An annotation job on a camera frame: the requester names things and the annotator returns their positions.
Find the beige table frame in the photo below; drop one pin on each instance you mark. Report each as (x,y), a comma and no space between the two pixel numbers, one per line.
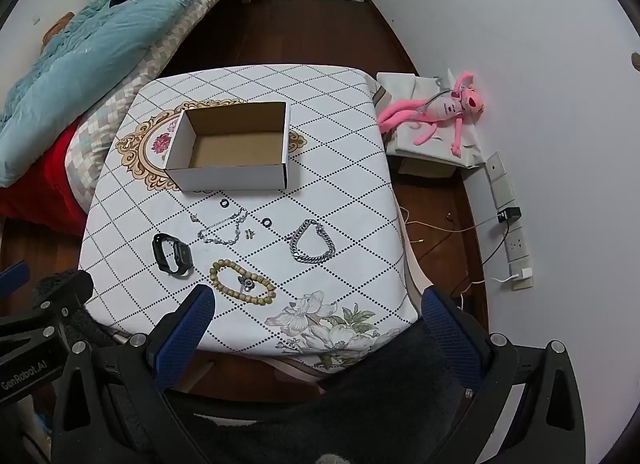
(412,264)

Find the white cardboard box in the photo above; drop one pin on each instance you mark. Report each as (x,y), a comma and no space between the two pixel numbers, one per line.
(235,179)

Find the red blanket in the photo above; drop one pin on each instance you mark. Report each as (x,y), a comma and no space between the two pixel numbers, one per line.
(40,184)

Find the brown pillow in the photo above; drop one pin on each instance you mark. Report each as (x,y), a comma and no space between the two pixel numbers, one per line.
(57,27)

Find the white wall socket panel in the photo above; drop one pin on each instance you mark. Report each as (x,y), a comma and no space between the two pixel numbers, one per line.
(522,285)
(496,165)
(516,244)
(504,193)

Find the black charger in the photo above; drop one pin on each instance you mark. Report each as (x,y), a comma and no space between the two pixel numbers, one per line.
(509,214)

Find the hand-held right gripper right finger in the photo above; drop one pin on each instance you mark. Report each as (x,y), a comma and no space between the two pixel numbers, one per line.
(450,339)

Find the small silver pendant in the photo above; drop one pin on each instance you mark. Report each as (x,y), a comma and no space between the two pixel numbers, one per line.
(245,285)

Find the bed with blue duvet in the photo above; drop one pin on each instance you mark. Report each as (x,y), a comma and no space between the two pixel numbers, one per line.
(100,44)

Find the pink plush toy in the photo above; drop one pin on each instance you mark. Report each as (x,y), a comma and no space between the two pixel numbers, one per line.
(440,112)

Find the white diamond-pattern tablecloth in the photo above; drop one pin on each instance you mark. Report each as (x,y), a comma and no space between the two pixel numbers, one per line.
(340,144)

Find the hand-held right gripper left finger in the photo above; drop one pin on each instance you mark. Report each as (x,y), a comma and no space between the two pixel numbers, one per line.
(186,339)

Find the white charger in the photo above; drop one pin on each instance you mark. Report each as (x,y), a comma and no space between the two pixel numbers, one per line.
(522,274)

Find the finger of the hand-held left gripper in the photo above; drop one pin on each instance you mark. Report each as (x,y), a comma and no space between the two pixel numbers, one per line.
(60,294)
(12,276)

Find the black smart band watch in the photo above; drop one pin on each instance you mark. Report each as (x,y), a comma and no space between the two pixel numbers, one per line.
(180,254)

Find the dark fleece clothing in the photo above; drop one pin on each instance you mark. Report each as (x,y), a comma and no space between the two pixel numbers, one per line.
(325,419)

